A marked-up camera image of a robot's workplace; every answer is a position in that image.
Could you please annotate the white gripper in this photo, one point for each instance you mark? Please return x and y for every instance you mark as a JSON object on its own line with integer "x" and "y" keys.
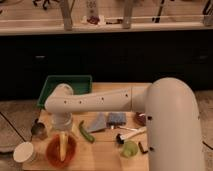
{"x": 62, "y": 121}

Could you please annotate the yellow banana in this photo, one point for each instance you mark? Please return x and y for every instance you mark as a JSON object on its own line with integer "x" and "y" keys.
{"x": 63, "y": 145}

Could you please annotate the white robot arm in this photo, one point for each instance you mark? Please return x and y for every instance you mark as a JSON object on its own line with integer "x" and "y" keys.
{"x": 173, "y": 124}

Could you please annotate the red bowl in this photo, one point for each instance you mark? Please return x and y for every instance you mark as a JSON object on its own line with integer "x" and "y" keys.
{"x": 53, "y": 153}

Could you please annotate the silver metal cup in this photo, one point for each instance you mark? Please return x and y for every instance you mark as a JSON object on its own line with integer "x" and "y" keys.
{"x": 38, "y": 130}

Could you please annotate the green chili pepper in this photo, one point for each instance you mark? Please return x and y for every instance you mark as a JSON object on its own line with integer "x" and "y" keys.
{"x": 85, "y": 134}

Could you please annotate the grey cloth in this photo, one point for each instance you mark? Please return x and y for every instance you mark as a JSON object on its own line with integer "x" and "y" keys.
{"x": 98, "y": 124}

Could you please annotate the wooden cutting board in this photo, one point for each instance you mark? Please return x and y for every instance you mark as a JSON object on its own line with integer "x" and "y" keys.
{"x": 103, "y": 154}

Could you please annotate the green tray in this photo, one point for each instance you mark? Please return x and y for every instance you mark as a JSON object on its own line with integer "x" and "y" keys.
{"x": 81, "y": 84}

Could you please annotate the white round container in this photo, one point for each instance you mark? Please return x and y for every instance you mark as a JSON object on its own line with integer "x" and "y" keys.
{"x": 24, "y": 153}

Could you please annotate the dark red small object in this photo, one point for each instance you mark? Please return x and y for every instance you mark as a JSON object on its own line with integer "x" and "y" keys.
{"x": 140, "y": 118}

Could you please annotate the small black stick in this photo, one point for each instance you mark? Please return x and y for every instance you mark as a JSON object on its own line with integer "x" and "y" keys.
{"x": 142, "y": 148}

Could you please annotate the white handled brush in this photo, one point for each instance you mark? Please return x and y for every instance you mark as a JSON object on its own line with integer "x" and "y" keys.
{"x": 121, "y": 138}

